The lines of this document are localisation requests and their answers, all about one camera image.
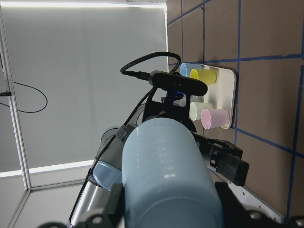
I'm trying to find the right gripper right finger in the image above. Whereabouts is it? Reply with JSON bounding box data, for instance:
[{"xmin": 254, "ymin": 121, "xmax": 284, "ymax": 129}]
[{"xmin": 215, "ymin": 182, "xmax": 284, "ymax": 228}]

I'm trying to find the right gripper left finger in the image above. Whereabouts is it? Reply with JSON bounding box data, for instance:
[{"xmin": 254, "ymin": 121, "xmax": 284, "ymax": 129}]
[{"xmin": 71, "ymin": 182, "xmax": 125, "ymax": 228}]

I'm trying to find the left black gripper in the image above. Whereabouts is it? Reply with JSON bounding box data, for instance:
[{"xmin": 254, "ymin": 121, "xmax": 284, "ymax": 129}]
[{"xmin": 142, "ymin": 90, "xmax": 249, "ymax": 186}]

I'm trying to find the pale blue cup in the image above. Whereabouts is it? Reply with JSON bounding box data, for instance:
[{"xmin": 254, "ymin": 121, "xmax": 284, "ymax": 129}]
[{"xmin": 122, "ymin": 118, "xmax": 224, "ymax": 228}]

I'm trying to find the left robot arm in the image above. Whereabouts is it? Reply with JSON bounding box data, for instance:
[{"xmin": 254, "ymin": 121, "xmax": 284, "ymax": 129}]
[{"xmin": 67, "ymin": 90, "xmax": 249, "ymax": 228}]

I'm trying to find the pink cup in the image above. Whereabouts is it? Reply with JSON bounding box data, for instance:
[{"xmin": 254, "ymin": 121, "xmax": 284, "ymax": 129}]
[{"xmin": 201, "ymin": 109, "xmax": 230, "ymax": 130}]

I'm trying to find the cream white cup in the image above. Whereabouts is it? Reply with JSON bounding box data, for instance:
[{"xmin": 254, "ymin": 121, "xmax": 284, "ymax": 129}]
[{"xmin": 189, "ymin": 102, "xmax": 214, "ymax": 121}]

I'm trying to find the yellow cup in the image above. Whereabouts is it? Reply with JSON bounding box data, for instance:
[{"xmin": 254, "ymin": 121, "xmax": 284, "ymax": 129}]
[{"xmin": 190, "ymin": 69, "xmax": 217, "ymax": 86}]

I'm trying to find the cream plastic tray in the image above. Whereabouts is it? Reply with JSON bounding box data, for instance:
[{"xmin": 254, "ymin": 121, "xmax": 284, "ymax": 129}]
[{"xmin": 191, "ymin": 64, "xmax": 237, "ymax": 129}]

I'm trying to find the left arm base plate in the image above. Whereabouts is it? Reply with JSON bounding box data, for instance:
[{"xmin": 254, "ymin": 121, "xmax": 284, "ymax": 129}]
[{"xmin": 228, "ymin": 181, "xmax": 285, "ymax": 224}]

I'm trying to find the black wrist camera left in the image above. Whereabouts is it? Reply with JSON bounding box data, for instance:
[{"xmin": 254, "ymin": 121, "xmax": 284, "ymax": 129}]
[{"xmin": 148, "ymin": 71, "xmax": 208, "ymax": 96}]

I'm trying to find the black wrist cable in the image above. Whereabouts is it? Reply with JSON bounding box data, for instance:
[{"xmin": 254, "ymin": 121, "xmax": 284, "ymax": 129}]
[{"xmin": 83, "ymin": 51, "xmax": 181, "ymax": 188}]

